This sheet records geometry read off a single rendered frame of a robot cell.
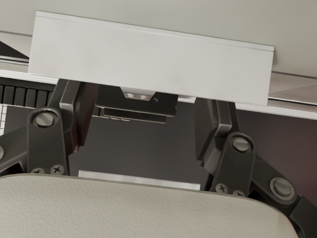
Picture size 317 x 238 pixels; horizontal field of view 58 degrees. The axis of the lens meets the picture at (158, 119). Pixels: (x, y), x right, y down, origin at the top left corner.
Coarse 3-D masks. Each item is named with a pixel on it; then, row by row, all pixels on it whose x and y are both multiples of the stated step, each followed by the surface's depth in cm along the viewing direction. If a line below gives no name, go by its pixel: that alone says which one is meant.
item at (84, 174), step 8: (80, 176) 23; (88, 176) 23; (96, 176) 23; (104, 176) 23; (112, 176) 23; (120, 176) 23; (128, 176) 23; (152, 184) 24; (160, 184) 24; (168, 184) 24; (176, 184) 24; (184, 184) 24; (192, 184) 24
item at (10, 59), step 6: (0, 42) 21; (0, 48) 21; (6, 48) 21; (12, 48) 21; (0, 54) 21; (6, 54) 21; (12, 54) 21; (18, 54) 21; (0, 60) 23; (6, 60) 23; (12, 60) 23; (18, 60) 23; (24, 60) 22
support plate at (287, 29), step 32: (0, 0) 9; (32, 0) 9; (64, 0) 9; (96, 0) 8; (128, 0) 8; (160, 0) 8; (192, 0) 7; (224, 0) 7; (256, 0) 7; (288, 0) 7; (32, 32) 13; (192, 32) 10; (224, 32) 10; (256, 32) 9; (288, 32) 9; (288, 64) 13
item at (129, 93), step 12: (108, 96) 42; (120, 96) 42; (132, 96) 37; (144, 96) 34; (156, 96) 42; (168, 96) 42; (108, 108) 43; (120, 108) 42; (132, 108) 42; (144, 108) 42; (156, 108) 42; (168, 108) 42; (144, 120) 43; (156, 120) 43
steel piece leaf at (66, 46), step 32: (64, 32) 10; (96, 32) 10; (128, 32) 10; (160, 32) 10; (32, 64) 10; (64, 64) 10; (96, 64) 10; (128, 64) 10; (160, 64) 10; (192, 64) 10; (224, 64) 10; (256, 64) 10; (192, 96) 10; (224, 96) 10; (256, 96) 10
